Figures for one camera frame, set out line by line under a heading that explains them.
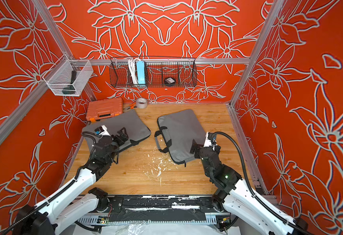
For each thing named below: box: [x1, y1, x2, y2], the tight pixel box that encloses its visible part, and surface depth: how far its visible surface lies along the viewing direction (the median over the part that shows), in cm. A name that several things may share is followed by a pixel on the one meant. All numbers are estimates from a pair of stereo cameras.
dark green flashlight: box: [62, 70, 77, 95], surface depth 82 cm
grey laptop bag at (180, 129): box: [154, 109, 207, 167], surface depth 100 cm
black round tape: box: [164, 76, 176, 87], surface depth 97 cm
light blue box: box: [136, 60, 146, 85], surface depth 91 cm
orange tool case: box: [85, 96, 123, 123], surface depth 112 cm
